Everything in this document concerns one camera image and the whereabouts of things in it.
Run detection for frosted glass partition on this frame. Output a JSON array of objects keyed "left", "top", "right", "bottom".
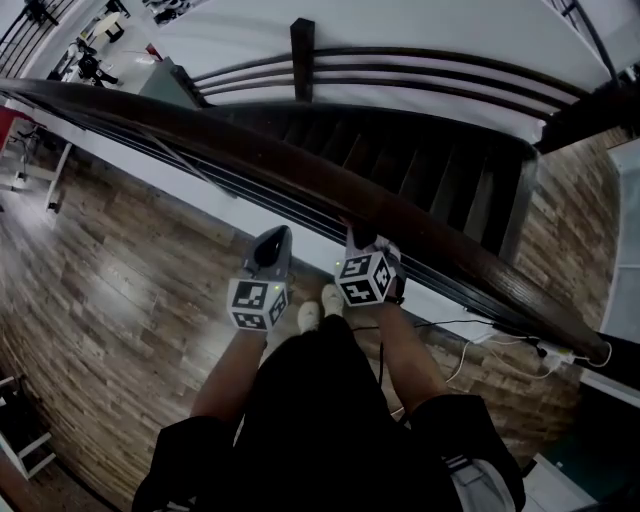
[{"left": 597, "top": 139, "right": 640, "bottom": 346}]

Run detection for white charger cable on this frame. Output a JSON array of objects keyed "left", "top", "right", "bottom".
[{"left": 444, "top": 339, "right": 556, "bottom": 384}]

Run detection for person's right forearm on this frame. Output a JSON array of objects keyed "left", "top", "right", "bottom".
[{"left": 372, "top": 302, "right": 449, "bottom": 414}]

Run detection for grey waist bag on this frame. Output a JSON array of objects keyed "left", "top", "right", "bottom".
[{"left": 442, "top": 454, "right": 516, "bottom": 512}]

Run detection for dark wooden staircase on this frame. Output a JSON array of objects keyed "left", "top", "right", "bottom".
[{"left": 214, "top": 102, "right": 541, "bottom": 261}]

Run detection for round white table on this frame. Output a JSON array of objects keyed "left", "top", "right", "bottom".
[{"left": 94, "top": 12, "right": 126, "bottom": 44}]

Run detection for person's left forearm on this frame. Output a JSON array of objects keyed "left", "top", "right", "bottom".
[{"left": 189, "top": 329, "right": 269, "bottom": 426}]

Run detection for white looped cable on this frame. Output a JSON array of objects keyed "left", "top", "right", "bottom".
[{"left": 582, "top": 341, "right": 614, "bottom": 369}]

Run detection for black metal stair railing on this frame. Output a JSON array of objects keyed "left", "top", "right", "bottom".
[{"left": 542, "top": 0, "right": 624, "bottom": 86}]

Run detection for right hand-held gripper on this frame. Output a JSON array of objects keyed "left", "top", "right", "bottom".
[{"left": 334, "top": 227, "right": 406, "bottom": 308}]

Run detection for red top table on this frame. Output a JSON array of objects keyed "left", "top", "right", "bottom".
[{"left": 0, "top": 104, "right": 74, "bottom": 214}]

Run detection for white power strip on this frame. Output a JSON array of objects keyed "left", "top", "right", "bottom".
[{"left": 537, "top": 344, "right": 576, "bottom": 369}]

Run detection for tall dark wooden post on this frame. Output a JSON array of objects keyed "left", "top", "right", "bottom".
[{"left": 534, "top": 84, "right": 640, "bottom": 155}]

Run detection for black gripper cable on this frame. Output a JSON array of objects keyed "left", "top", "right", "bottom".
[{"left": 349, "top": 324, "right": 386, "bottom": 389}]

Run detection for dark wooden handrail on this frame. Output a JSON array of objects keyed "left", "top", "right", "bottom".
[{"left": 0, "top": 77, "right": 611, "bottom": 366}]

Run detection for person's black clothing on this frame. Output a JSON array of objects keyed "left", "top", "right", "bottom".
[{"left": 132, "top": 314, "right": 526, "bottom": 512}]

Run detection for short dark wooden post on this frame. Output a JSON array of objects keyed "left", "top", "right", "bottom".
[{"left": 289, "top": 17, "right": 316, "bottom": 104}]

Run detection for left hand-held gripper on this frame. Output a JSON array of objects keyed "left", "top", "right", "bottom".
[{"left": 227, "top": 225, "right": 293, "bottom": 333}]

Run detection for white metal rack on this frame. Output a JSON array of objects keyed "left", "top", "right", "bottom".
[{"left": 0, "top": 377, "right": 59, "bottom": 481}]

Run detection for black metal balcony railing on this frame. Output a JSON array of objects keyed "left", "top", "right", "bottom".
[{"left": 0, "top": 0, "right": 76, "bottom": 79}]

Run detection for dark wooden stair rails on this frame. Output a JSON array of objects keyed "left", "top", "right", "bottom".
[{"left": 192, "top": 45, "right": 591, "bottom": 121}]

